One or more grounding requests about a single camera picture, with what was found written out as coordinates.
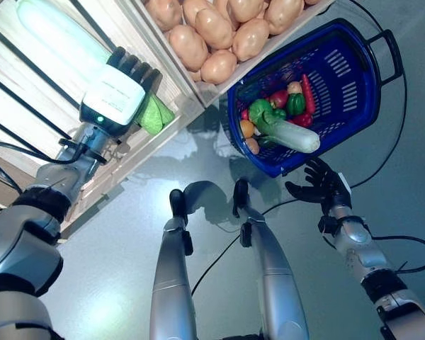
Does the wooden slat crate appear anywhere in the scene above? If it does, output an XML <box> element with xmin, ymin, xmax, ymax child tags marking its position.
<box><xmin>0</xmin><ymin>0</ymin><xmax>205</xmax><ymax>242</ymax></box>
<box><xmin>132</xmin><ymin>0</ymin><xmax>337</xmax><ymax>109</ymax></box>

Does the black robot left foot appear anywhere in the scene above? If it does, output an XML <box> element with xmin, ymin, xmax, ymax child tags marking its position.
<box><xmin>169</xmin><ymin>188</ymin><xmax>185</xmax><ymax>219</ymax></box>

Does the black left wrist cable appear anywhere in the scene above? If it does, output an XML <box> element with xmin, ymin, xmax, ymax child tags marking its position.
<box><xmin>0</xmin><ymin>140</ymin><xmax>107</xmax><ymax>194</ymax></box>

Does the black robot foot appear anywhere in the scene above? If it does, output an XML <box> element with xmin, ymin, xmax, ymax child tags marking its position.
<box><xmin>169</xmin><ymin>188</ymin><xmax>185</xmax><ymax>219</ymax></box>
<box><xmin>232</xmin><ymin>178</ymin><xmax>251</xmax><ymax>219</ymax></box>

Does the black floor cable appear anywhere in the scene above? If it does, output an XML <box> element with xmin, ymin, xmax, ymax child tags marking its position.
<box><xmin>189</xmin><ymin>0</ymin><xmax>410</xmax><ymax>297</ymax></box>

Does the blue plastic shopping basket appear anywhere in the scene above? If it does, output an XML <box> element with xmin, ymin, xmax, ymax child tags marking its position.
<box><xmin>226</xmin><ymin>18</ymin><xmax>404</xmax><ymax>179</ymax></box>

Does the silver robot left leg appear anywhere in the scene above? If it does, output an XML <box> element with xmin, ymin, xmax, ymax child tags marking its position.
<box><xmin>149</xmin><ymin>215</ymin><xmax>196</xmax><ymax>340</ymax></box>

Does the green bell pepper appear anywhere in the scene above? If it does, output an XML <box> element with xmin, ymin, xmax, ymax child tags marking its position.
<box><xmin>285</xmin><ymin>92</ymin><xmax>307</xmax><ymax>116</ymax></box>

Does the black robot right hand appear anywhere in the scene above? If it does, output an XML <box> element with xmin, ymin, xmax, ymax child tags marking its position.
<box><xmin>285</xmin><ymin>157</ymin><xmax>352</xmax><ymax>216</ymax></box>

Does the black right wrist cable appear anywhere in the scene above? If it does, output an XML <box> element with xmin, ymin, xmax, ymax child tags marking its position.
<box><xmin>371</xmin><ymin>235</ymin><xmax>425</xmax><ymax>276</ymax></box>

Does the brown potato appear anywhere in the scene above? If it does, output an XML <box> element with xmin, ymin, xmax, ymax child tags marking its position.
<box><xmin>182</xmin><ymin>0</ymin><xmax>213</xmax><ymax>22</ymax></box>
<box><xmin>200</xmin><ymin>49</ymin><xmax>238</xmax><ymax>85</ymax></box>
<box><xmin>194</xmin><ymin>8</ymin><xmax>234</xmax><ymax>50</ymax></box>
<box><xmin>226</xmin><ymin>0</ymin><xmax>259</xmax><ymax>22</ymax></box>
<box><xmin>232</xmin><ymin>18</ymin><xmax>270</xmax><ymax>62</ymax></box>
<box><xmin>143</xmin><ymin>0</ymin><xmax>183</xmax><ymax>31</ymax></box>
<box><xmin>168</xmin><ymin>24</ymin><xmax>210</xmax><ymax>72</ymax></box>
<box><xmin>265</xmin><ymin>0</ymin><xmax>305</xmax><ymax>36</ymax></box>

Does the small orange fruit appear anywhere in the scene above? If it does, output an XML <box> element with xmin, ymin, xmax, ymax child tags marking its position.
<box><xmin>239</xmin><ymin>119</ymin><xmax>256</xmax><ymax>138</ymax></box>

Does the black robot right foot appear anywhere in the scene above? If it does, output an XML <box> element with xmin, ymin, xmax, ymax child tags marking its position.
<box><xmin>232</xmin><ymin>178</ymin><xmax>251</xmax><ymax>219</ymax></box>

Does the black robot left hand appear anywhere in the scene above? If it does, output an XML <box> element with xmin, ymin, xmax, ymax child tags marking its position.
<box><xmin>78</xmin><ymin>46</ymin><xmax>164</xmax><ymax>137</ymax></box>

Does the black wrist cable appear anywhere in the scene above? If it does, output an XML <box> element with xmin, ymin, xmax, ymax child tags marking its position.
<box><xmin>0</xmin><ymin>140</ymin><xmax>107</xmax><ymax>194</ymax></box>
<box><xmin>371</xmin><ymin>235</ymin><xmax>425</xmax><ymax>276</ymax></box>

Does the small round green lettuce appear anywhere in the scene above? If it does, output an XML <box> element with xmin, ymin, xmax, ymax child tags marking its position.
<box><xmin>249</xmin><ymin>98</ymin><xmax>274</xmax><ymax>120</ymax></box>

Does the green white napa cabbage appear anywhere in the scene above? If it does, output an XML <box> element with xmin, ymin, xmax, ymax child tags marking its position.
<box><xmin>251</xmin><ymin>111</ymin><xmax>322</xmax><ymax>154</ymax></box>
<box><xmin>15</xmin><ymin>0</ymin><xmax>175</xmax><ymax>135</ymax></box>

